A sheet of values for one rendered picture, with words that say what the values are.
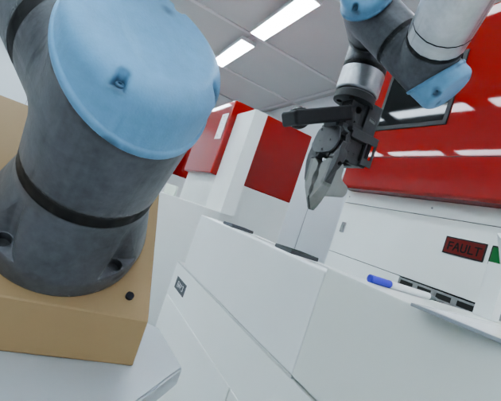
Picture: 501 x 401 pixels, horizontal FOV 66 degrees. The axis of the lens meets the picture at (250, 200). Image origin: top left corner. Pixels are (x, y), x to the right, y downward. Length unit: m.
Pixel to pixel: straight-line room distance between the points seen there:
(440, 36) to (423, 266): 0.81
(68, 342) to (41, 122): 0.20
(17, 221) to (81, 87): 0.15
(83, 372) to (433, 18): 0.51
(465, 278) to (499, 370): 0.79
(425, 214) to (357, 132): 0.64
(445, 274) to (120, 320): 0.94
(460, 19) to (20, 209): 0.47
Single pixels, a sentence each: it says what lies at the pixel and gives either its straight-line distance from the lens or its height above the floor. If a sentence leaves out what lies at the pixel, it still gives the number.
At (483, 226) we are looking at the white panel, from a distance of 1.15.
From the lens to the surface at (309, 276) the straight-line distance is 0.54.
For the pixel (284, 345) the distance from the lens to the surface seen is 0.56.
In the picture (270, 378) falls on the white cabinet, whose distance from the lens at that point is 0.58.
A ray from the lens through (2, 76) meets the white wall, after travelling 8.73.
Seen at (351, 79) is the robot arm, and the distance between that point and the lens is 0.69.
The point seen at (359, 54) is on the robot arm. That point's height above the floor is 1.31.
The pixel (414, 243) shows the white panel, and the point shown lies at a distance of 1.26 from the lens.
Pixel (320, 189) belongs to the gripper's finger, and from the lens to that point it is 0.64.
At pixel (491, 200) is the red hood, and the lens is 1.11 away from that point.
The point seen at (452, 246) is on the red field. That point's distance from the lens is 1.18.
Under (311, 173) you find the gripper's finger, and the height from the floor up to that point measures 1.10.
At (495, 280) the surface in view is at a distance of 0.69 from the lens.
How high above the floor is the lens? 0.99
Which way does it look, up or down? 3 degrees up
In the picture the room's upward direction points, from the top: 19 degrees clockwise
